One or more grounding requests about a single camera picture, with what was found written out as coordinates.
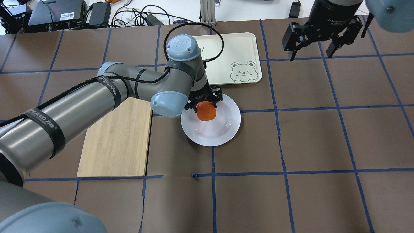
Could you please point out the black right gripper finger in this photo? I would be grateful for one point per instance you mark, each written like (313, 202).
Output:
(292, 54)
(332, 48)

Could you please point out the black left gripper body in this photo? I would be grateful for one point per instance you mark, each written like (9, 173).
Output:
(201, 96)

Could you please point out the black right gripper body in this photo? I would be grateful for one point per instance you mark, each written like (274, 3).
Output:
(327, 20)

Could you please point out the orange fruit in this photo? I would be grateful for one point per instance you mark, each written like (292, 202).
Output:
(206, 111)

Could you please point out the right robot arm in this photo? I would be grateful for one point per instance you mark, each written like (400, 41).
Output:
(395, 16)

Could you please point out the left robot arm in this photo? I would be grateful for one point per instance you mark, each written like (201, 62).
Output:
(42, 132)

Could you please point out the cream bear tray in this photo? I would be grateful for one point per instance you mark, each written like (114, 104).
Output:
(239, 61)

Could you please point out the white round plate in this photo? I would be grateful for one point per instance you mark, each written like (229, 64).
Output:
(215, 132)

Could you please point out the small black power brick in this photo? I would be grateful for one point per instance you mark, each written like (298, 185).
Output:
(295, 9)

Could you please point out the bamboo cutting board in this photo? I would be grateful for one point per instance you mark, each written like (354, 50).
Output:
(117, 145)

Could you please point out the black power adapter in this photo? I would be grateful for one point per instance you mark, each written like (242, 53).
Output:
(99, 13)

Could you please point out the black computer box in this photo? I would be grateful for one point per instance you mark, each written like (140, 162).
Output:
(57, 12)

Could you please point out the aluminium frame post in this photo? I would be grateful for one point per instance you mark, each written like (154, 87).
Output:
(208, 12)

